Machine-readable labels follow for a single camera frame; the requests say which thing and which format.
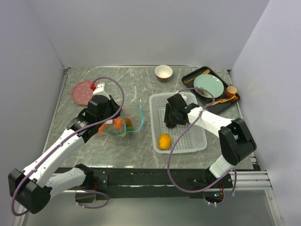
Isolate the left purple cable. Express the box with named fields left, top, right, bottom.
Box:
left=10, top=77, right=125, bottom=217

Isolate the light green plate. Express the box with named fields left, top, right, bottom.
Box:
left=193, top=74, right=224, bottom=98

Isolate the clear blue-zipper zip bag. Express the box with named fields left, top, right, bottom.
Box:
left=98, top=104, right=144, bottom=137

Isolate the wooden fork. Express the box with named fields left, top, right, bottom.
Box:
left=183, top=69, right=211, bottom=84

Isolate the yellow orange persimmon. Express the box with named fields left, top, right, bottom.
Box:
left=158, top=133, right=172, bottom=150

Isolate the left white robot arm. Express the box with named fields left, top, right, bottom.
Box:
left=8, top=95, right=123, bottom=216

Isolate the white plastic basket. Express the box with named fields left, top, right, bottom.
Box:
left=149, top=93, right=207, bottom=154

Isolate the wooden spoon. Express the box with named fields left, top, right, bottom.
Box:
left=206, top=95, right=240, bottom=106

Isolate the orange small cup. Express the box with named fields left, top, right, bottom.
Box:
left=226, top=84, right=238, bottom=97

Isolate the dark purple mangosteen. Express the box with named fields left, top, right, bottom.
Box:
left=166, top=123, right=177, bottom=129

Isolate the pink dotted plate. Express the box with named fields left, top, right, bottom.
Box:
left=71, top=80, right=93, bottom=105

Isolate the black tray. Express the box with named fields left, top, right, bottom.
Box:
left=182, top=66, right=236, bottom=114

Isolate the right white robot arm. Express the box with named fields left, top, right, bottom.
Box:
left=164, top=93, right=257, bottom=187

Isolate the brown kiwi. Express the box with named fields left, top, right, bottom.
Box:
left=125, top=118, right=132, bottom=127

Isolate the white patterned bowl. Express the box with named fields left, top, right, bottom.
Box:
left=155, top=65, right=173, bottom=82

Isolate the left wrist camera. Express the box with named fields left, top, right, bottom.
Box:
left=90, top=82, right=110, bottom=99

